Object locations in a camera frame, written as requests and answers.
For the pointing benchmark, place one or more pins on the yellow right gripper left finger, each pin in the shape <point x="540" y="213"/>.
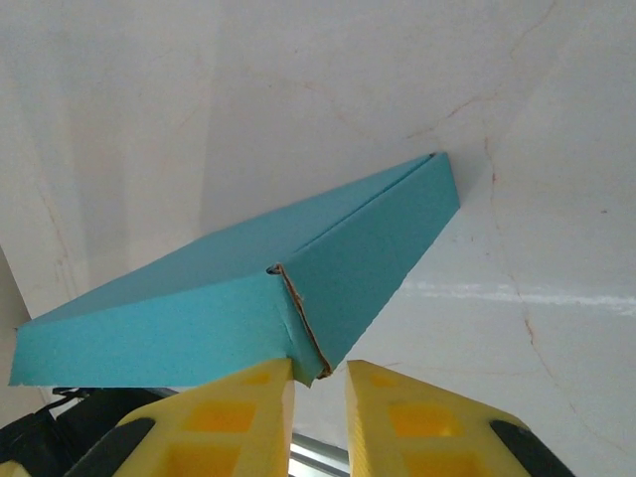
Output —
<point x="223" y="422"/>

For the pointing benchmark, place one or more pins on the long aluminium frame beam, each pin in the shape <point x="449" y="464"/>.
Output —
<point x="318" y="452"/>

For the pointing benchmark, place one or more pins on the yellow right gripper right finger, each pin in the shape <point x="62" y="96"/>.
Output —
<point x="422" y="427"/>

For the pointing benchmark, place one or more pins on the teal white paper box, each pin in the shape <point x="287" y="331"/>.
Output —
<point x="199" y="308"/>

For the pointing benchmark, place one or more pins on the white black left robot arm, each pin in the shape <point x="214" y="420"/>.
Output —
<point x="30" y="442"/>

